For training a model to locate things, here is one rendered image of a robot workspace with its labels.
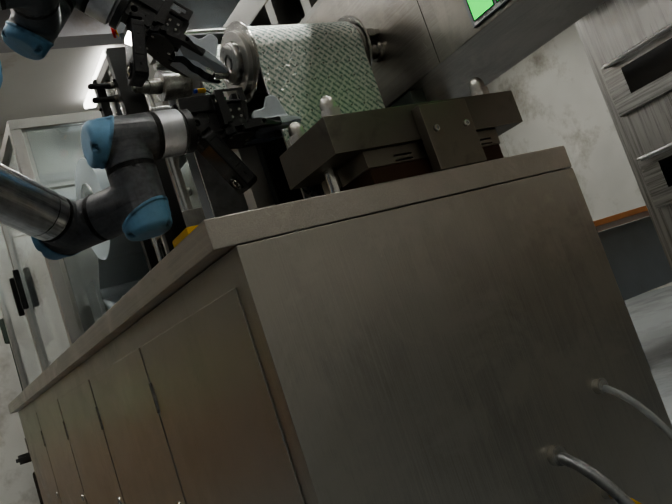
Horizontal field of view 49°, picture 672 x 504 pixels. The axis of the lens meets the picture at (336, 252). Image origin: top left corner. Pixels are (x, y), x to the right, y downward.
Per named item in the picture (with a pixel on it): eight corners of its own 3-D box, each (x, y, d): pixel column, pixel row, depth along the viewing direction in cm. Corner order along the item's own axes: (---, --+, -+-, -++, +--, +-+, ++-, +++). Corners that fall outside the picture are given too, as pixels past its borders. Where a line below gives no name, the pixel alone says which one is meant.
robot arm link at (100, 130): (89, 182, 113) (74, 131, 114) (157, 171, 119) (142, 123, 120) (99, 163, 106) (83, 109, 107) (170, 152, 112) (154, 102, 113)
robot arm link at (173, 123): (169, 148, 112) (155, 167, 119) (196, 144, 115) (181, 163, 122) (155, 103, 113) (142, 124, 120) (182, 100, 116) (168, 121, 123)
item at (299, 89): (292, 167, 127) (260, 70, 129) (398, 148, 139) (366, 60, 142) (294, 166, 127) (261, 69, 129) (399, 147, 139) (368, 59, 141)
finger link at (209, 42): (239, 43, 132) (191, 19, 130) (228, 68, 129) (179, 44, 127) (236, 53, 134) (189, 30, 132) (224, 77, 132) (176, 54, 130)
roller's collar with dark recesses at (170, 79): (160, 106, 156) (151, 78, 157) (186, 103, 159) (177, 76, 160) (168, 92, 150) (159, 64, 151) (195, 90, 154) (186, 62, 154)
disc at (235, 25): (236, 117, 140) (213, 47, 141) (238, 117, 140) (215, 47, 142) (266, 81, 127) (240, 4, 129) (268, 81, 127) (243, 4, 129)
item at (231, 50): (239, 51, 129) (236, 91, 133) (249, 50, 130) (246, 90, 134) (220, 36, 134) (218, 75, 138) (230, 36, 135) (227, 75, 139)
